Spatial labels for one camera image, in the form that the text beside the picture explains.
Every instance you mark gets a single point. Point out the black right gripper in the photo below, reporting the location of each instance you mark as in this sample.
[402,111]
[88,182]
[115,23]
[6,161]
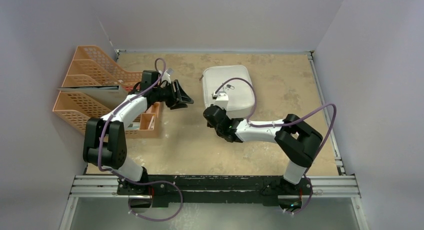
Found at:
[210,114]

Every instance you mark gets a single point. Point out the orange plastic file rack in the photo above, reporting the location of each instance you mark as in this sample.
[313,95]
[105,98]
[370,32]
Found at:
[90,66]

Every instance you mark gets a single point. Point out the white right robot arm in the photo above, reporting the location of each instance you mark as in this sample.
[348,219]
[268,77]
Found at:
[298,140]

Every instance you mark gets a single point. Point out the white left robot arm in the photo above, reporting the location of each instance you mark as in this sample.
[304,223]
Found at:
[105,143]

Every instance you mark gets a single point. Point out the grey folder in rack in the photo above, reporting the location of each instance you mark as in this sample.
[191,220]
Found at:
[110,96]

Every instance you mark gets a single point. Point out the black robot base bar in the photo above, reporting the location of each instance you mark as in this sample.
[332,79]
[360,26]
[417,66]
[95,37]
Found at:
[269,191]

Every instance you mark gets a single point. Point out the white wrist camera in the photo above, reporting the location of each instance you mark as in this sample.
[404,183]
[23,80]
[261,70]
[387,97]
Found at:
[166,75]
[220,99]

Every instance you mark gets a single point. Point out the grey medicine kit box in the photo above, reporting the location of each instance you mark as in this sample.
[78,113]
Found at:
[230,79]

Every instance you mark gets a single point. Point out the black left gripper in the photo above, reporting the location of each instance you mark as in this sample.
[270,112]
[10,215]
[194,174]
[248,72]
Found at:
[182,99]

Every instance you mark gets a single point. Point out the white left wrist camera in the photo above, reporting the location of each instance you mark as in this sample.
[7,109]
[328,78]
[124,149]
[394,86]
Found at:
[166,75]

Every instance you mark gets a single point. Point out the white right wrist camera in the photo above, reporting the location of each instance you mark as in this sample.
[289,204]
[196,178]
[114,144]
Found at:
[220,99]

